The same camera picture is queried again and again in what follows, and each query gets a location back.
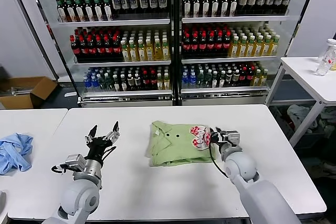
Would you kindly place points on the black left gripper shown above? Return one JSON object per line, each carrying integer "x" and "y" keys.
{"x": 99, "y": 146}

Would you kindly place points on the white beverage cooler cabinet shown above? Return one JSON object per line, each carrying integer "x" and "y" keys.
{"x": 223, "y": 99}
{"x": 125, "y": 100}

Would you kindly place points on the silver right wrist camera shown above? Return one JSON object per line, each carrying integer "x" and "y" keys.
{"x": 234, "y": 137}

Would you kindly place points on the light green shirt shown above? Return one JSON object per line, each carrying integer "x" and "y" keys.
{"x": 176, "y": 150}

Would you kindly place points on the clear bottle white cap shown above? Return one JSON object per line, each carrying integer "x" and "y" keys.
{"x": 323, "y": 68}

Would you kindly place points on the pale grey clothes pile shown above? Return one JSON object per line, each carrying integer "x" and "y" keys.
{"x": 299, "y": 113}

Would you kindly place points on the bundle of metal rods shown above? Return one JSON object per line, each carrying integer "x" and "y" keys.
{"x": 18, "y": 91}

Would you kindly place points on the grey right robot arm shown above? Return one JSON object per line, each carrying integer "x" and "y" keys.
{"x": 241, "y": 166}

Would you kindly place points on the crumpled light blue garment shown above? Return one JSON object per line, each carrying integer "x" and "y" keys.
{"x": 14, "y": 153}

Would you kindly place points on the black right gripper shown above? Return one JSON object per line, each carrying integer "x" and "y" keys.
{"x": 222, "y": 138}

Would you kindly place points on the yellow drink bottle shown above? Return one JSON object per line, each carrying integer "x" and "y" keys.
{"x": 334, "y": 65}

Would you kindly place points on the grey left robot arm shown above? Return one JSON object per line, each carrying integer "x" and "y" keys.
{"x": 78, "y": 195}

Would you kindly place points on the white cap dark tea bottle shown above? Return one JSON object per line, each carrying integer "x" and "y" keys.
{"x": 222, "y": 79}
{"x": 130, "y": 82}
{"x": 215, "y": 79}
{"x": 229, "y": 78}
{"x": 137, "y": 82}
{"x": 123, "y": 83}
{"x": 115, "y": 83}
{"x": 236, "y": 78}

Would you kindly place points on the red cap cola bottle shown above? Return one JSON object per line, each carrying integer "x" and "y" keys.
{"x": 211, "y": 47}
{"x": 152, "y": 81}
{"x": 187, "y": 47}
{"x": 227, "y": 47}
{"x": 219, "y": 47}
{"x": 203, "y": 47}
{"x": 108, "y": 49}
{"x": 195, "y": 47}
{"x": 145, "y": 81}
{"x": 116, "y": 49}
{"x": 83, "y": 49}
{"x": 92, "y": 49}
{"x": 243, "y": 77}
{"x": 75, "y": 49}
{"x": 100, "y": 49}
{"x": 250, "y": 76}

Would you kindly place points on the open cardboard box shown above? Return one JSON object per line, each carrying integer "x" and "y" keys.
{"x": 41, "y": 87}

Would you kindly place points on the white cooler shelf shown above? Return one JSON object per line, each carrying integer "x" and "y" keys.
{"x": 115, "y": 22}
{"x": 120, "y": 63}
{"x": 125, "y": 93}
{"x": 223, "y": 90}
{"x": 236, "y": 19}
{"x": 228, "y": 60}

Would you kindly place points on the open glass cooler door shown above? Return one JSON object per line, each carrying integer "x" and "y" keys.
{"x": 47, "y": 26}
{"x": 297, "y": 26}

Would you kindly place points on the green cap dark tea bottle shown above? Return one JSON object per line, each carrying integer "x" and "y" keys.
{"x": 61, "y": 11}
{"x": 225, "y": 5}
{"x": 70, "y": 11}
{"x": 206, "y": 5}
{"x": 79, "y": 11}
{"x": 196, "y": 5}
{"x": 88, "y": 11}
{"x": 187, "y": 5}
{"x": 233, "y": 5}
{"x": 215, "y": 5}
{"x": 107, "y": 11}
{"x": 98, "y": 11}

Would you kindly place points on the small white floor plate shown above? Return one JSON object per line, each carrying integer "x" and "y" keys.
{"x": 70, "y": 94}

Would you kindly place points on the blue label water bottle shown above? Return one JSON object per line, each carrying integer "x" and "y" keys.
{"x": 185, "y": 81}
{"x": 193, "y": 80}
{"x": 86, "y": 83}
{"x": 94, "y": 83}

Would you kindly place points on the clear green water bottle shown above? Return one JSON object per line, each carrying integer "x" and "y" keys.
{"x": 101, "y": 83}
{"x": 200, "y": 79}
{"x": 208, "y": 79}
{"x": 108, "y": 83}

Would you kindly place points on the crumpled grey green garment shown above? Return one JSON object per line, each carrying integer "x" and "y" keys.
{"x": 329, "y": 119}

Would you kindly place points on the white side table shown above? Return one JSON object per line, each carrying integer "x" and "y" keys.
{"x": 302, "y": 74}

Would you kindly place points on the yellow tea bottle green label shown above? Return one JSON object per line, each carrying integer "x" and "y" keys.
{"x": 259, "y": 48}
{"x": 133, "y": 53}
{"x": 166, "y": 82}
{"x": 257, "y": 78}
{"x": 149, "y": 53}
{"x": 264, "y": 78}
{"x": 165, "y": 52}
{"x": 274, "y": 47}
{"x": 141, "y": 53}
{"x": 125, "y": 53}
{"x": 251, "y": 48}
{"x": 159, "y": 82}
{"x": 234, "y": 48}
{"x": 157, "y": 53}
{"x": 267, "y": 47}
{"x": 242, "y": 48}

